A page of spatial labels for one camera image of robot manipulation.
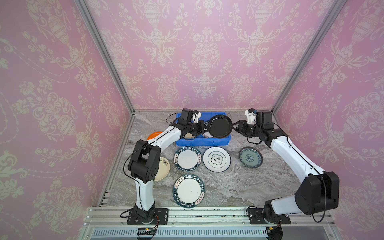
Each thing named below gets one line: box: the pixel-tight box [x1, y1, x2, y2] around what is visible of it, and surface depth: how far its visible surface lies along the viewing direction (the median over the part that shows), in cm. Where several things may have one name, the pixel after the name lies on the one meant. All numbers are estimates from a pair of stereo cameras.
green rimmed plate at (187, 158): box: [173, 146, 202, 172], surface depth 97 cm
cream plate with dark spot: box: [154, 156, 171, 181], surface depth 92 cm
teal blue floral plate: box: [239, 146, 263, 168], surface depth 96 cm
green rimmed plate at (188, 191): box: [172, 173, 205, 209], surface depth 84 cm
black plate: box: [208, 114, 233, 139], surface depth 88 cm
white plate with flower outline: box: [202, 146, 232, 173], surface depth 96 cm
